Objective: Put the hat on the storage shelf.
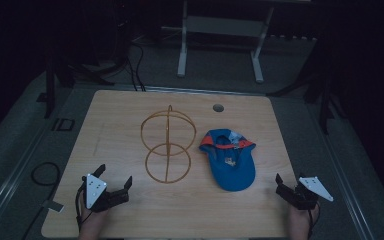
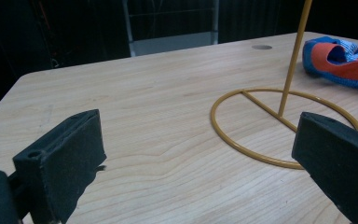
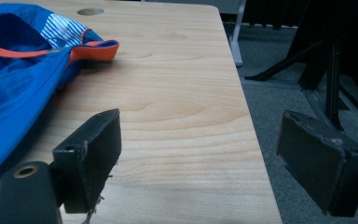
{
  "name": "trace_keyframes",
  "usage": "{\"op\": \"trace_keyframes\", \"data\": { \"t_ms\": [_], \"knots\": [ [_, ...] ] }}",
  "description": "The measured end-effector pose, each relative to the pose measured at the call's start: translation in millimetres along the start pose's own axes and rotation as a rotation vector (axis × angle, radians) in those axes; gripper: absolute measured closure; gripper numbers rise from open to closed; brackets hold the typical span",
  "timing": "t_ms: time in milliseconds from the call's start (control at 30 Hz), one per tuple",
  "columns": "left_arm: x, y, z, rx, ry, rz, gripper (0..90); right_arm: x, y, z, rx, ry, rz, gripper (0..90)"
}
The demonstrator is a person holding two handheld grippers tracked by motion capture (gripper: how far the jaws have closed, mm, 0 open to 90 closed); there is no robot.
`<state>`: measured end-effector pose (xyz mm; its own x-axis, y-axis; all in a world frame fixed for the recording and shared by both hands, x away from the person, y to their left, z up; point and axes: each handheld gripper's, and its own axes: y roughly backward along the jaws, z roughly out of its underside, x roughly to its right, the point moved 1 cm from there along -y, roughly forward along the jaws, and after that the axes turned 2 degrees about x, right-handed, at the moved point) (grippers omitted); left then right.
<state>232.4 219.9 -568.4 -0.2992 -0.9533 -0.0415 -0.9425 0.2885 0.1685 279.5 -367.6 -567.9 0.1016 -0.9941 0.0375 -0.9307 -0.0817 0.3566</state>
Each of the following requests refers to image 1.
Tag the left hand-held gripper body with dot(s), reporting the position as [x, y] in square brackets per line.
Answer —
[95, 190]

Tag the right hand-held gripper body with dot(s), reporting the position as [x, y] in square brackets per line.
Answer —
[315, 187]

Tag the blue and orange cap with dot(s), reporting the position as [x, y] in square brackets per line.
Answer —
[235, 170]

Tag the person's left hand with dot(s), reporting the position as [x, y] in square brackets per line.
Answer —
[91, 225]

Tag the person's right hand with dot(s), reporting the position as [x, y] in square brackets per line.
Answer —
[300, 223]

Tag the grey tape strip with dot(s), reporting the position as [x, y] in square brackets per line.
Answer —
[52, 206]

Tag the black metal stand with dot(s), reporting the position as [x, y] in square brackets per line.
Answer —
[50, 83]
[323, 100]

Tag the grey table grommet hole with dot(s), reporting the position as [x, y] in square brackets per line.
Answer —
[218, 107]

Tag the black rectangular floor bracket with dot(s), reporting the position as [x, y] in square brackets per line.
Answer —
[57, 124]

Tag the white metal desk frame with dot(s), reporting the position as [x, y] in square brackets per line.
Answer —
[223, 26]

